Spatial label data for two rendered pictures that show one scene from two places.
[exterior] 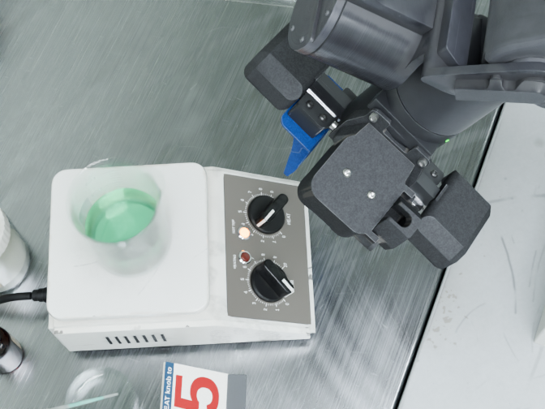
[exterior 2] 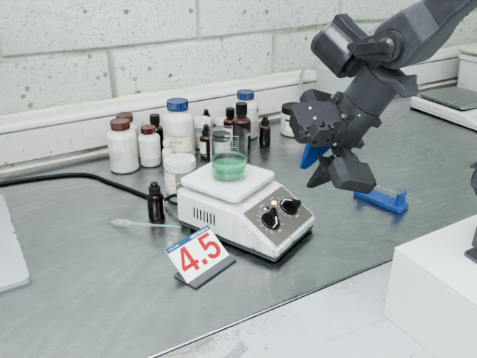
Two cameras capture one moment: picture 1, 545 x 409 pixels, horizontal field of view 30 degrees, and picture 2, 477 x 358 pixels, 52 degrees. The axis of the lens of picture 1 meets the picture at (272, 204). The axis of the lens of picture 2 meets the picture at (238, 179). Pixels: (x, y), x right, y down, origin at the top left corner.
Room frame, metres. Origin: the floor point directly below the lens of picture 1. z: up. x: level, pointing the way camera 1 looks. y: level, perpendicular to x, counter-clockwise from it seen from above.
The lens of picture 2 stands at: (-0.34, -0.31, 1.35)
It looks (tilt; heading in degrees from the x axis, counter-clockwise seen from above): 26 degrees down; 33
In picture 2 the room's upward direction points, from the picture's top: straight up
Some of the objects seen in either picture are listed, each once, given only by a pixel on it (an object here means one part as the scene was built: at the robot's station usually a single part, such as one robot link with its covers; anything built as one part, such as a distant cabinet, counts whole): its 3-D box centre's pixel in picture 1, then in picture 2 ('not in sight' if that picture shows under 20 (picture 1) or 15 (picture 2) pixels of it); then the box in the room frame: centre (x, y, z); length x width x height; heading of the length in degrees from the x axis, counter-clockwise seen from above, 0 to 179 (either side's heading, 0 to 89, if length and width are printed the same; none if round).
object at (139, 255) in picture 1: (126, 220); (230, 155); (0.27, 0.10, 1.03); 0.07 x 0.06 x 0.08; 110
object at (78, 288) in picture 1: (129, 239); (228, 177); (0.28, 0.11, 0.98); 0.12 x 0.12 x 0.01; 87
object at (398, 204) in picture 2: not in sight; (381, 193); (0.49, -0.09, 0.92); 0.10 x 0.03 x 0.04; 76
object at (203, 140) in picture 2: not in sight; (206, 140); (0.48, 0.31, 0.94); 0.03 x 0.03 x 0.08
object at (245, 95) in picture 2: not in sight; (245, 114); (0.64, 0.30, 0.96); 0.06 x 0.06 x 0.11
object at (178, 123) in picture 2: not in sight; (178, 128); (0.46, 0.37, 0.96); 0.07 x 0.07 x 0.13
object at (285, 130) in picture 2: not in sight; (294, 119); (0.73, 0.21, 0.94); 0.07 x 0.07 x 0.07
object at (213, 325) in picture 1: (170, 256); (240, 204); (0.27, 0.08, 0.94); 0.22 x 0.13 x 0.08; 87
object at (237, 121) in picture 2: not in sight; (240, 126); (0.57, 0.27, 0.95); 0.04 x 0.04 x 0.11
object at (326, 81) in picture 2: not in sight; (332, 93); (0.87, 0.17, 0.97); 0.18 x 0.13 x 0.15; 104
